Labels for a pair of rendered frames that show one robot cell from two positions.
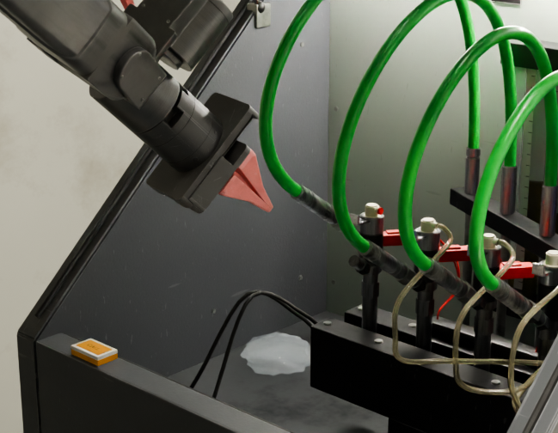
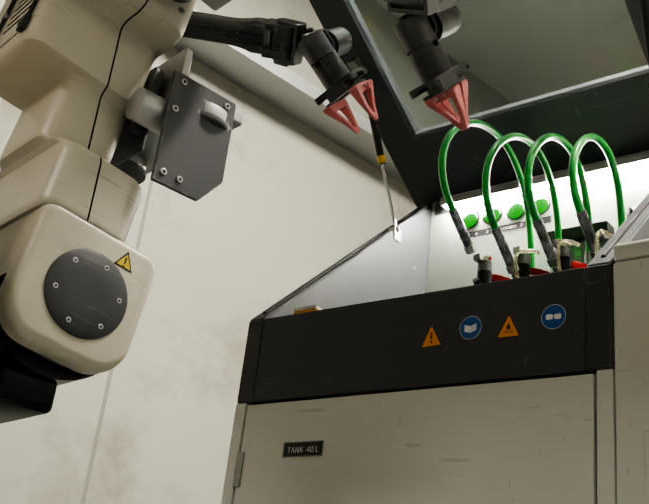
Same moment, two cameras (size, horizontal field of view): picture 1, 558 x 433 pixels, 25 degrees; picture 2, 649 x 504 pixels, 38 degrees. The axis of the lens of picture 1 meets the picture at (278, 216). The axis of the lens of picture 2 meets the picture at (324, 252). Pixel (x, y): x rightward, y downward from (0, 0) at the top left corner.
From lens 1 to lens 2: 1.24 m
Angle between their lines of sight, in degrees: 42
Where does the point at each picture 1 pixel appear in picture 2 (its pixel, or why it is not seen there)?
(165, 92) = (433, 30)
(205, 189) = (446, 80)
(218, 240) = not seen: hidden behind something
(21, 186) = not seen: outside the picture
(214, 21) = (455, 16)
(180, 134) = (437, 51)
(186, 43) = (443, 16)
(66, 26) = not seen: outside the picture
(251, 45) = (390, 246)
